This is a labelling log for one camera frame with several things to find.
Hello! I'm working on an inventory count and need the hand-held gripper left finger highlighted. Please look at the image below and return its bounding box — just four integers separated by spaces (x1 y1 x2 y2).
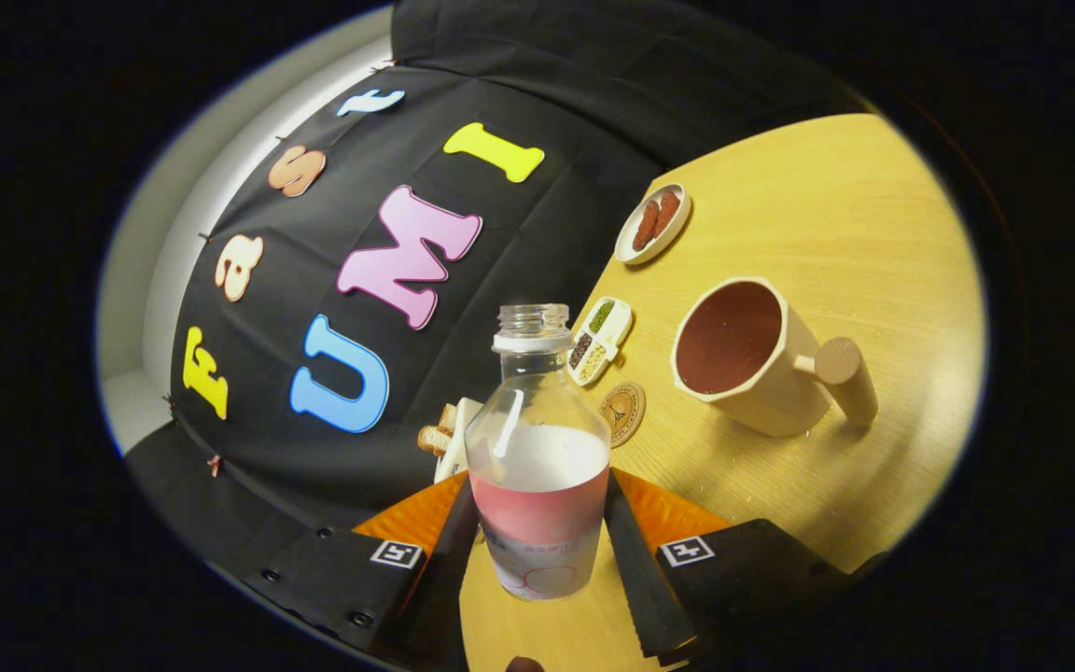
248 474 482 668

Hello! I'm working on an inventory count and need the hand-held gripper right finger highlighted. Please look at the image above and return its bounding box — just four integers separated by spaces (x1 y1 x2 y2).
603 469 860 665

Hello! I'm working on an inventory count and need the clear juice bottle pink label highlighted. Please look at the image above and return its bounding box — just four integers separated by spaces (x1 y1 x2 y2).
464 303 612 601

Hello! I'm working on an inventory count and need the round wooden coaster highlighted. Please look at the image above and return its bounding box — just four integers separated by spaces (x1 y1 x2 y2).
599 381 647 449

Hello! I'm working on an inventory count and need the beige cup wooden handle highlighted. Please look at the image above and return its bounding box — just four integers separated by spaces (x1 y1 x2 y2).
671 277 879 438

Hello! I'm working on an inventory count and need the white toaster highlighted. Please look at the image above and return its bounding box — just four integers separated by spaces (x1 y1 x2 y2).
433 398 484 484

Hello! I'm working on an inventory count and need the white divided dish with grains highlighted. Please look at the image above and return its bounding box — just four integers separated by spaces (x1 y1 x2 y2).
567 297 633 387

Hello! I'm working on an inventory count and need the black backdrop cloth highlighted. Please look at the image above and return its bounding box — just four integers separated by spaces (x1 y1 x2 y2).
127 0 874 580

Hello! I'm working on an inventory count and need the round white plate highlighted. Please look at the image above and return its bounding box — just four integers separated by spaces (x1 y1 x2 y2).
615 183 691 267

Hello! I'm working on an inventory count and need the wooden table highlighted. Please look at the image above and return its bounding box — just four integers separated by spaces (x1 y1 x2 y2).
458 114 986 672

